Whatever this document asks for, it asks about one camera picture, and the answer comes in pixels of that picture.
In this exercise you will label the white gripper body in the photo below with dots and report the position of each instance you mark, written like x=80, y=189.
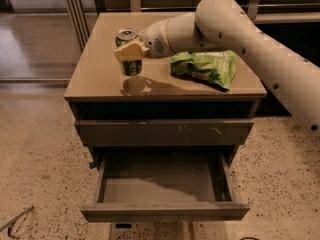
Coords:
x=156, y=39

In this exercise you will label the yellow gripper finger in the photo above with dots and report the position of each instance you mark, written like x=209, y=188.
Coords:
x=130, y=51

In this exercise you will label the green soda can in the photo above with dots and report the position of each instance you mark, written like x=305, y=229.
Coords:
x=124, y=36

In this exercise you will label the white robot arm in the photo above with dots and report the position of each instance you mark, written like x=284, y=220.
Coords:
x=223, y=25

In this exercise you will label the grey drawer cabinet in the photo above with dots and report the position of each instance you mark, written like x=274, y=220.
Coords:
x=99, y=91

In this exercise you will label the closed grey top drawer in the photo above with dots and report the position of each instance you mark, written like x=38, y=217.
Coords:
x=163, y=133

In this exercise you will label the open grey middle drawer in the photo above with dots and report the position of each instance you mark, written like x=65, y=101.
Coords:
x=164, y=187

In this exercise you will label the green chip bag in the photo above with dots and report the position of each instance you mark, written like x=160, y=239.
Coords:
x=217, y=68

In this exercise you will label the metal rod on floor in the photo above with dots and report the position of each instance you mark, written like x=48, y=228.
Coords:
x=9, y=224

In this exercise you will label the metal railing frame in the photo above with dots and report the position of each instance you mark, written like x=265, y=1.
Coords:
x=294, y=22

